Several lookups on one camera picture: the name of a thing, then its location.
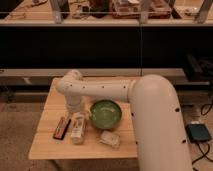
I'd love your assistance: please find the clear wrapped white packet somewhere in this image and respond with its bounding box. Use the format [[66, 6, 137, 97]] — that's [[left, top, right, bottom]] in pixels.
[[100, 131, 120, 148]]

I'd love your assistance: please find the green ceramic bowl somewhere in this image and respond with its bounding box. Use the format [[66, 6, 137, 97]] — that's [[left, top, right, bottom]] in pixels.
[[90, 100, 122, 129]]

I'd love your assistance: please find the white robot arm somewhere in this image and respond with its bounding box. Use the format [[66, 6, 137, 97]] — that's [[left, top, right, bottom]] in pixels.
[[57, 70, 193, 171]]

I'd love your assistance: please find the white plastic bottle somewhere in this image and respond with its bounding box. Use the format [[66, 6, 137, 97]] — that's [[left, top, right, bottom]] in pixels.
[[71, 113, 86, 144]]

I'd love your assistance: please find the light wooden folding table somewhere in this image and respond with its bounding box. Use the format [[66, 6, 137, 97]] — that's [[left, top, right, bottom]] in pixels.
[[28, 78, 137, 162]]

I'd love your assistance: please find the black and red snack bar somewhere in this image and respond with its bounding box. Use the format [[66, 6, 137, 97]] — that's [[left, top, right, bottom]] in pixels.
[[53, 117, 71, 140]]

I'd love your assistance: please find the black foot pedal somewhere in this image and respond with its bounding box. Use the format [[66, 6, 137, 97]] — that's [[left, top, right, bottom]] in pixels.
[[186, 124, 212, 143]]

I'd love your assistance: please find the long wooden workbench shelf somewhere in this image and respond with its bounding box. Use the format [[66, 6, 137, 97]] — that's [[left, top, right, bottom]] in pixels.
[[0, 0, 213, 27]]

